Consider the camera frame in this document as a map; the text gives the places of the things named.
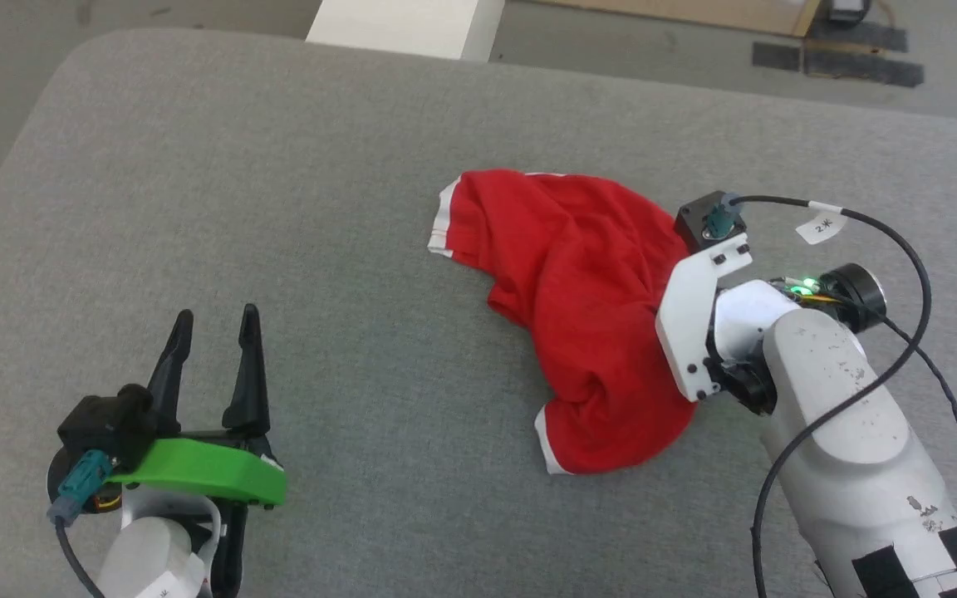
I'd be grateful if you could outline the red garment with white trim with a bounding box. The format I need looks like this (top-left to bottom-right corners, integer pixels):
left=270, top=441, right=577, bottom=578
left=427, top=169, right=699, bottom=476

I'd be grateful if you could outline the long black floor mat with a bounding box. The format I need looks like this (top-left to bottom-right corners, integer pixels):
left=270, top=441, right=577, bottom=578
left=806, top=21, right=910, bottom=53
left=802, top=51, right=926, bottom=89

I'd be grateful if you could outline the white box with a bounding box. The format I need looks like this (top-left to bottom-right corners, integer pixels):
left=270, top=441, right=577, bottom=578
left=306, top=0, right=506, bottom=63

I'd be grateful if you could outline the white cable label tag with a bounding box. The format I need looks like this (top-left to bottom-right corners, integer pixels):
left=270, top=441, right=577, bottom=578
left=796, top=202, right=850, bottom=247

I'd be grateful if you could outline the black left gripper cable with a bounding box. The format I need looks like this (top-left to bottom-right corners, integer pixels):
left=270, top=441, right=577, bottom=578
left=47, top=451, right=114, bottom=598

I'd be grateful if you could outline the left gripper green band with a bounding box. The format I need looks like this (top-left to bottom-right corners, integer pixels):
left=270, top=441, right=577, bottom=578
left=103, top=303, right=289, bottom=510

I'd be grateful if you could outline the lemon-patterned partition panel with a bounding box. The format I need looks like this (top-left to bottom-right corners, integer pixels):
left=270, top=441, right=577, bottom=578
left=528, top=0, right=825, bottom=39

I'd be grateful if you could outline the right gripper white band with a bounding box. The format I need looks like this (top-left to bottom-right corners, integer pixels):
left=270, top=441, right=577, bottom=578
left=655, top=234, right=800, bottom=414

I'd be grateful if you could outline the short black floor mat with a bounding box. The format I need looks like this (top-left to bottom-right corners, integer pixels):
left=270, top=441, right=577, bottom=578
left=752, top=42, right=802, bottom=72

